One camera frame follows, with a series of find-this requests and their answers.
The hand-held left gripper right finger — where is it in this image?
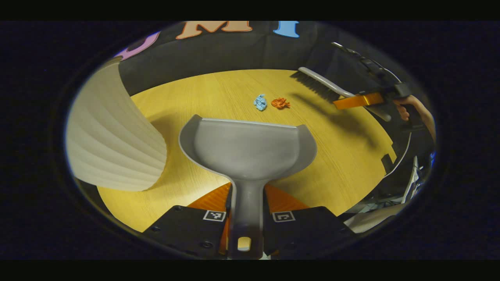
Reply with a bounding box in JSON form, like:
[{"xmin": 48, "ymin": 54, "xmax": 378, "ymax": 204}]
[{"xmin": 263, "ymin": 183, "xmax": 355, "ymax": 258}]

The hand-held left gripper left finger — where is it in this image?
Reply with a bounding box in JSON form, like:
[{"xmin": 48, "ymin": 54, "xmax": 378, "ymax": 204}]
[{"xmin": 142, "ymin": 181, "xmax": 234, "ymax": 259}]

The small grey broom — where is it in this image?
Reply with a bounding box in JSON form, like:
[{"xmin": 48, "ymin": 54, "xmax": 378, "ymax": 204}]
[{"xmin": 290, "ymin": 66, "xmax": 392, "ymax": 123}]

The grey plastic dustpan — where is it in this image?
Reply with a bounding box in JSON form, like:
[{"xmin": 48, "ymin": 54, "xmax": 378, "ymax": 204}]
[{"xmin": 179, "ymin": 114, "xmax": 318, "ymax": 260}]

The white ribbed garbage bin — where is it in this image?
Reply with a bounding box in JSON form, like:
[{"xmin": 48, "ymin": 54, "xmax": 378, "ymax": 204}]
[{"xmin": 65, "ymin": 59, "xmax": 168, "ymax": 192}]

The wooden desktop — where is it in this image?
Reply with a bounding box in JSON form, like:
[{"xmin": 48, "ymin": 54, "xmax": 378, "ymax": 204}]
[{"xmin": 97, "ymin": 69, "xmax": 397, "ymax": 233}]

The black desk clamp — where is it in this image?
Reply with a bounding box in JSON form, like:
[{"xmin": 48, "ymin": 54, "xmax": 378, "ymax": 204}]
[{"xmin": 380, "ymin": 153, "xmax": 397, "ymax": 173}]

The pale cloth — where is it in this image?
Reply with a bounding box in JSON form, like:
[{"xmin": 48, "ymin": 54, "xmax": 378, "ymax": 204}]
[{"xmin": 344, "ymin": 203, "xmax": 409, "ymax": 234}]

